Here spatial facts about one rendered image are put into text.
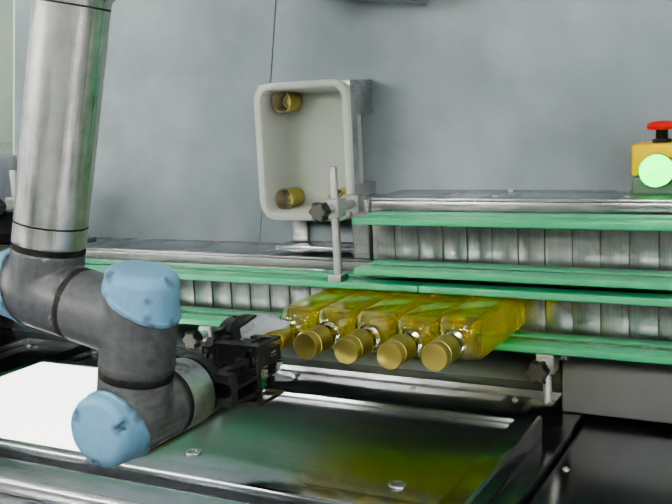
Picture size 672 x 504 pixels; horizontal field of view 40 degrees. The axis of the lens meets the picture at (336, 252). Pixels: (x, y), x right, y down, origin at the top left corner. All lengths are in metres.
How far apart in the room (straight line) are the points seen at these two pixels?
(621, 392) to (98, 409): 0.74
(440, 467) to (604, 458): 0.24
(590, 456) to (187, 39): 1.00
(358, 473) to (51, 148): 0.50
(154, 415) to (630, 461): 0.62
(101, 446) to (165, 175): 0.92
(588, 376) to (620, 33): 0.49
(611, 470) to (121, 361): 0.63
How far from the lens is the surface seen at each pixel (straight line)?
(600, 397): 1.36
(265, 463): 1.16
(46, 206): 0.96
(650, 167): 1.31
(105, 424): 0.92
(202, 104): 1.72
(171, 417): 0.96
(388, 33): 1.53
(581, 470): 1.22
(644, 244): 1.30
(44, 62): 0.95
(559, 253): 1.33
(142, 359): 0.91
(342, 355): 1.16
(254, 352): 1.06
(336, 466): 1.14
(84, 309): 0.93
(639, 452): 1.29
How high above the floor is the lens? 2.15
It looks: 61 degrees down
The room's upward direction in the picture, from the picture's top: 110 degrees counter-clockwise
